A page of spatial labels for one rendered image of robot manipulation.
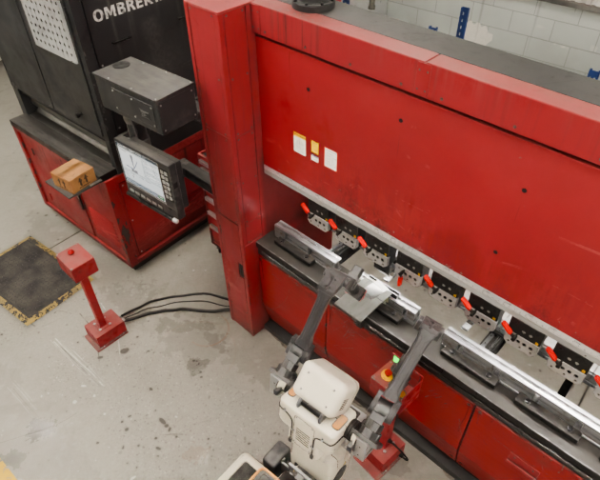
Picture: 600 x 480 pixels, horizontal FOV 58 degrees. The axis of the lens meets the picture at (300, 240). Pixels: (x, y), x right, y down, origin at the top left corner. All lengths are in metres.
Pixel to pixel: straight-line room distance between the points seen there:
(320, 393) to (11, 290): 3.24
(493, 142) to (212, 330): 2.62
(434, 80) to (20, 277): 3.75
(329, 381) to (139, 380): 2.05
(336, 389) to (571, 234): 1.02
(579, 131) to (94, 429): 3.15
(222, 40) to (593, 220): 1.71
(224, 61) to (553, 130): 1.48
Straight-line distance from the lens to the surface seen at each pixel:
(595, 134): 1.93
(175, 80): 2.83
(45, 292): 4.69
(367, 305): 2.84
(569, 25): 6.43
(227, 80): 2.71
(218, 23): 2.59
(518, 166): 2.09
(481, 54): 2.22
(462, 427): 3.07
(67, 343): 4.29
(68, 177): 3.84
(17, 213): 5.63
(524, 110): 1.98
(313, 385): 2.13
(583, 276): 2.22
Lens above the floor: 3.14
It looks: 42 degrees down
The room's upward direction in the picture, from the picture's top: 1 degrees counter-clockwise
